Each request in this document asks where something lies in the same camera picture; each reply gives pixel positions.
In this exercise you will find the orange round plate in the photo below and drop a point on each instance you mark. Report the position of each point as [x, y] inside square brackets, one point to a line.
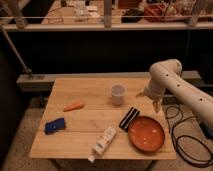
[146, 134]

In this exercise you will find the wooden table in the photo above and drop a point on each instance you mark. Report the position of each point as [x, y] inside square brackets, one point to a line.
[84, 126]

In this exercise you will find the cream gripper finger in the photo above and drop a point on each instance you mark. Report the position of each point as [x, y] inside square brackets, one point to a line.
[140, 94]
[157, 105]

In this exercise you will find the white plastic cup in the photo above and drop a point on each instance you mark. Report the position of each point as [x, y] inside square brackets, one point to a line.
[117, 94]

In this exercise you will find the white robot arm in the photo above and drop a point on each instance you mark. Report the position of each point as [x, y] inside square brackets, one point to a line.
[166, 75]

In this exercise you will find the black white striped block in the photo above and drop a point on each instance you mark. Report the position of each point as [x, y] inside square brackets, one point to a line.
[131, 114]

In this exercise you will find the white plastic bottle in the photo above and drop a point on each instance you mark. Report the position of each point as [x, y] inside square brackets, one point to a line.
[102, 144]

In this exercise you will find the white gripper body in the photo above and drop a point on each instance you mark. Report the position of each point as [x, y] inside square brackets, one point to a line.
[154, 91]

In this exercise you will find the orange carrot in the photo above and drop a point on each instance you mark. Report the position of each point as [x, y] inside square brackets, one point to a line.
[73, 106]

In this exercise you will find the metal railing frame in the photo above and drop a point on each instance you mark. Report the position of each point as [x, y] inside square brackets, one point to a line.
[98, 36]

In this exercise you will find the blue sponge block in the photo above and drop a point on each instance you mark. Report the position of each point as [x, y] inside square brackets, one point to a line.
[54, 126]

